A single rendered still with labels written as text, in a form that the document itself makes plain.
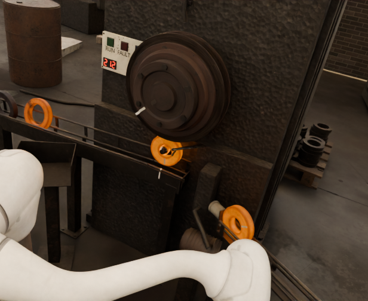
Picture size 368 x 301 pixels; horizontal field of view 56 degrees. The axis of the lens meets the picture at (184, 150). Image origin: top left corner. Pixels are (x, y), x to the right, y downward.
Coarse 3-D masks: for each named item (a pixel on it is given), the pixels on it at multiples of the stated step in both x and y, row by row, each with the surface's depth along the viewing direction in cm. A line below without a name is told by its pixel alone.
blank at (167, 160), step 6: (156, 138) 163; (156, 144) 164; (162, 144) 162; (168, 144) 161; (174, 144) 160; (180, 144) 162; (156, 150) 166; (180, 150) 161; (156, 156) 167; (162, 156) 165; (168, 156) 164; (174, 156) 162; (180, 156) 162; (162, 162) 167; (168, 162) 165; (174, 162) 164
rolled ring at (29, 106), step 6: (30, 102) 198; (36, 102) 196; (42, 102) 194; (24, 108) 200; (30, 108) 200; (42, 108) 195; (48, 108) 195; (24, 114) 201; (30, 114) 202; (48, 114) 194; (30, 120) 201; (48, 120) 195; (42, 126) 197; (48, 126) 198
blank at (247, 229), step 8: (232, 208) 141; (240, 208) 139; (224, 216) 146; (232, 216) 142; (240, 216) 138; (248, 216) 137; (232, 224) 145; (240, 224) 139; (248, 224) 135; (240, 232) 139; (248, 232) 136
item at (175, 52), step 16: (160, 48) 139; (176, 48) 136; (144, 64) 143; (192, 64) 134; (208, 80) 135; (208, 96) 138; (208, 112) 141; (160, 128) 155; (176, 128) 149; (192, 128) 148
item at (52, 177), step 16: (32, 144) 170; (48, 144) 172; (64, 144) 173; (48, 160) 176; (64, 160) 178; (48, 176) 167; (64, 176) 168; (48, 192) 171; (48, 208) 176; (48, 224) 181; (48, 240) 187; (48, 256) 193; (64, 256) 201
